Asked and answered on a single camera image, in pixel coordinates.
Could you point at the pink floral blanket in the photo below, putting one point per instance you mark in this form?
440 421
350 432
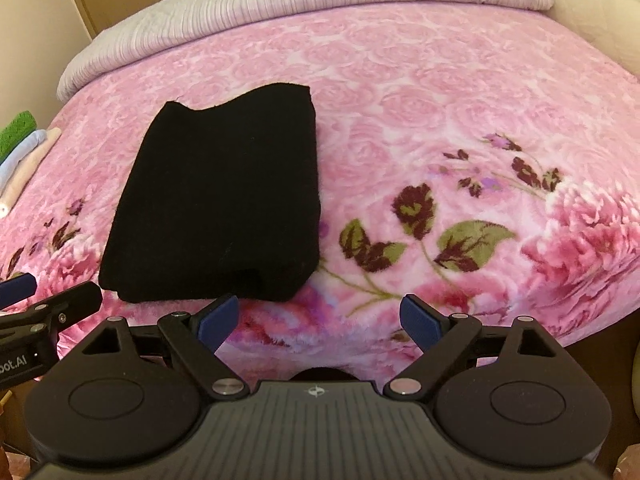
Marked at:
425 110

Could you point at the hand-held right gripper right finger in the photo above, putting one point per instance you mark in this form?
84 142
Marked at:
422 322

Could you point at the beige folded cloth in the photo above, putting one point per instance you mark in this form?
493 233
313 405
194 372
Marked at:
37 165

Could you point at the black knit sweater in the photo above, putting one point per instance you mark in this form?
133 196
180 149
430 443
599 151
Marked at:
215 185

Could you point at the light blue folded cloth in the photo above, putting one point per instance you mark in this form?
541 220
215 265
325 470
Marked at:
25 151

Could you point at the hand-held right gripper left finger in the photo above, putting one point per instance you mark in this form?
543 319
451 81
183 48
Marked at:
220 322

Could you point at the green folded towel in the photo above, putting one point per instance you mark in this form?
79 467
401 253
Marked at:
15 132

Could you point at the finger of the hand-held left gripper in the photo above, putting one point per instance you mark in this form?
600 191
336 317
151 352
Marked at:
70 302
17 287

